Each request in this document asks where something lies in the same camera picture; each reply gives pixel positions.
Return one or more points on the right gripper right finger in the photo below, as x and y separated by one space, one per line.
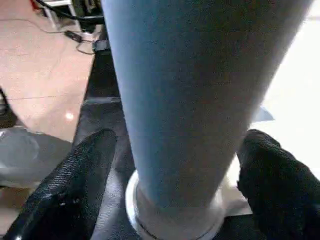
282 190

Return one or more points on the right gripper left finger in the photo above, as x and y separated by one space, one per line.
65 195

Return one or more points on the white plastic table top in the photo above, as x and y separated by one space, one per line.
300 110

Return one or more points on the white plastic table leg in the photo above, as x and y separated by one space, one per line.
200 100

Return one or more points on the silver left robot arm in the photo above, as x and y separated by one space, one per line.
25 155

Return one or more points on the black work mat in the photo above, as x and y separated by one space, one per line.
105 100

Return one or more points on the black metal equipment stand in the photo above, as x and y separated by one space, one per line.
92 7

